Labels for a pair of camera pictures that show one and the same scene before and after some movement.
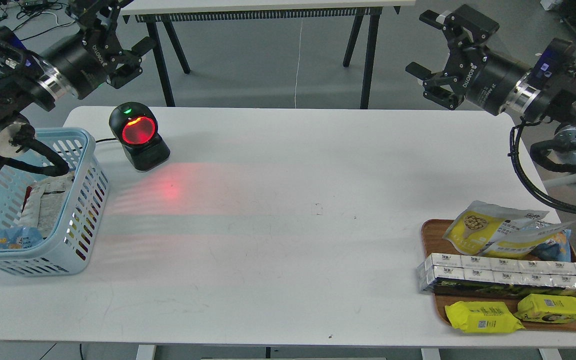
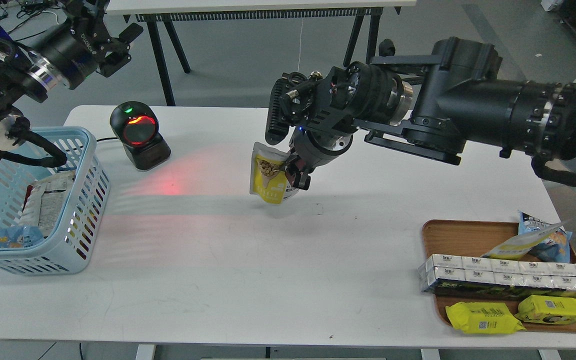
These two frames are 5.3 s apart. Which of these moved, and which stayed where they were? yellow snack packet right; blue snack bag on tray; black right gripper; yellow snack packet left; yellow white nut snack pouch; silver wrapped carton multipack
Moved: yellow white nut snack pouch; black right gripper
Stayed: yellow snack packet right; yellow snack packet left; silver wrapped carton multipack; blue snack bag on tray
